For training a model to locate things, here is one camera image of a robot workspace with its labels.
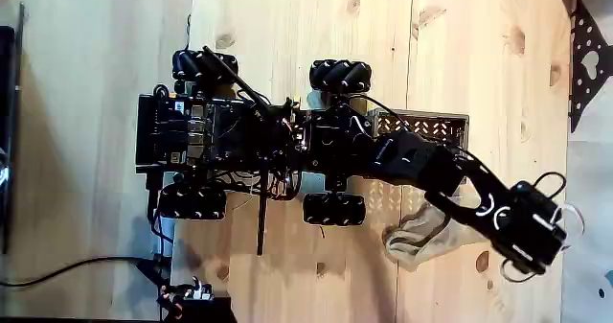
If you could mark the beige sock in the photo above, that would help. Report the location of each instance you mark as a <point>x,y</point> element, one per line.
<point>416,241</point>

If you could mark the perforated plastic basket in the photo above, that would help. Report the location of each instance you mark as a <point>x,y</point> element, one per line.
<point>431,124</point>

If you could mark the black mecanum wheel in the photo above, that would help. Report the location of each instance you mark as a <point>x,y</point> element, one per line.
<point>341,76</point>
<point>334,209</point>
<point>191,203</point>
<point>206,66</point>

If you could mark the black antenna rod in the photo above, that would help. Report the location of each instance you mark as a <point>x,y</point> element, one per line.
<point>261,217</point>
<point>239,81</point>

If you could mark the black electronic device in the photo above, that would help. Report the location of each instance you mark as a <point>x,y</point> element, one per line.
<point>201,308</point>

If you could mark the black mobile base chassis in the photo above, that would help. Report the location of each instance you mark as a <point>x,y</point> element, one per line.
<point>163,131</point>

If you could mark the dark panel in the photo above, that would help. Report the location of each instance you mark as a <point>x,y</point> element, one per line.
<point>7,122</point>

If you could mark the black oval camera box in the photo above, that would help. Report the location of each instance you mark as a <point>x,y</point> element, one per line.
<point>534,196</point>

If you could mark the black perforated metal bracket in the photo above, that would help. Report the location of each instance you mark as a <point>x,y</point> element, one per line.
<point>582,74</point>

